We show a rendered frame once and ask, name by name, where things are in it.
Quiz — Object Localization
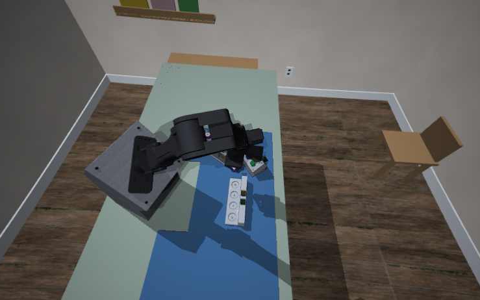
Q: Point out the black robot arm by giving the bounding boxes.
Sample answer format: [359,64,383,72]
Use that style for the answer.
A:
[128,108,264,194]

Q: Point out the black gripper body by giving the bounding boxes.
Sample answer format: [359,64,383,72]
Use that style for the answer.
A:
[225,150,242,169]

